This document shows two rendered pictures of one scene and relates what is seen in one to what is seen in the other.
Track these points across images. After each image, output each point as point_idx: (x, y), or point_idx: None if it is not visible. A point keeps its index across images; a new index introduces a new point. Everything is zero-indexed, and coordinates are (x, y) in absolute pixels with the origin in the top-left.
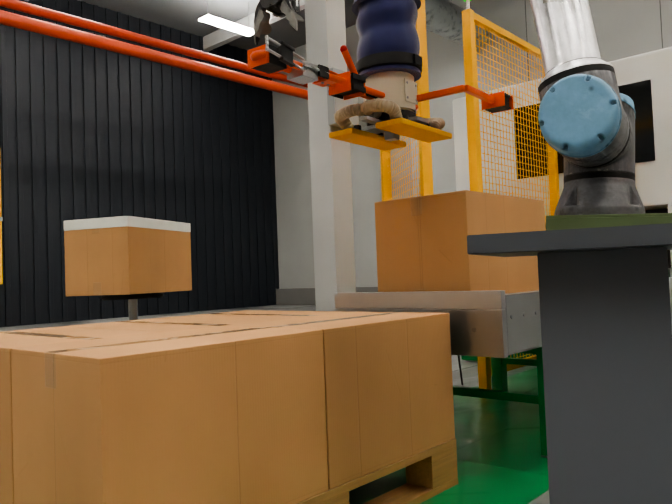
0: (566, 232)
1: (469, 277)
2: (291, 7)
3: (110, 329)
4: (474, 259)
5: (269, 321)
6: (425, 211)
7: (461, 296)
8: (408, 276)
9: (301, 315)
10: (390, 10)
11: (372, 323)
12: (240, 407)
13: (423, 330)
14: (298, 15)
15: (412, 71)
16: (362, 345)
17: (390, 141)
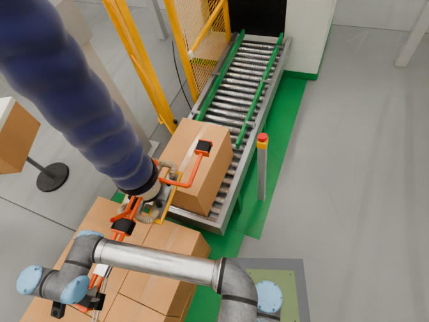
0: None
1: (204, 212)
2: (89, 300)
3: (72, 310)
4: (205, 205)
5: (131, 272)
6: (177, 193)
7: (203, 223)
8: (175, 202)
9: (136, 237)
10: (126, 176)
11: (178, 285)
12: None
13: (193, 252)
14: (93, 289)
15: None
16: (177, 292)
17: None
